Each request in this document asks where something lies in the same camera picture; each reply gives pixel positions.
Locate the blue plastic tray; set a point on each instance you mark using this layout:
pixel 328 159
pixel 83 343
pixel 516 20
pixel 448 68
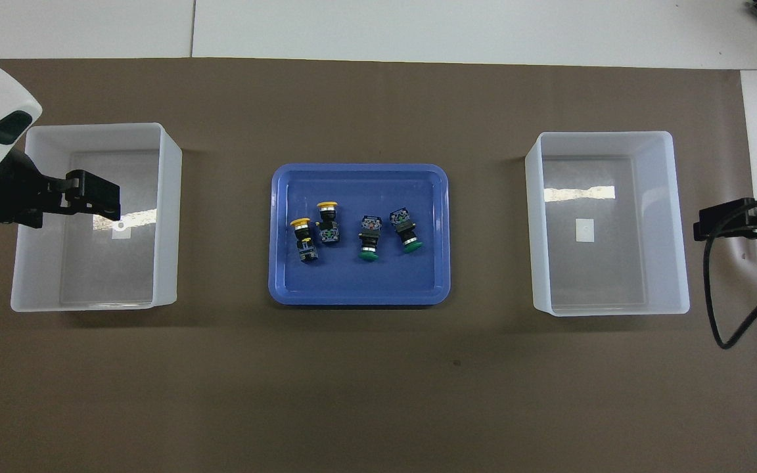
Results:
pixel 359 282

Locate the green push button switch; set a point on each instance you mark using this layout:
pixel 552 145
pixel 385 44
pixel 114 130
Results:
pixel 369 240
pixel 406 231

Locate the brown table mat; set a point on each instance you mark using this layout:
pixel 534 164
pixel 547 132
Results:
pixel 365 381

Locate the translucent white plastic box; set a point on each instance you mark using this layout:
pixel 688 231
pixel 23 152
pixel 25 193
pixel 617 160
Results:
pixel 109 276
pixel 605 276

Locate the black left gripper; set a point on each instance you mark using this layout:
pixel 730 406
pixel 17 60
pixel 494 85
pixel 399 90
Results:
pixel 14 194

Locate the yellow push button switch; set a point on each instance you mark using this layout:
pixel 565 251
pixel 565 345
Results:
pixel 305 246
pixel 328 226

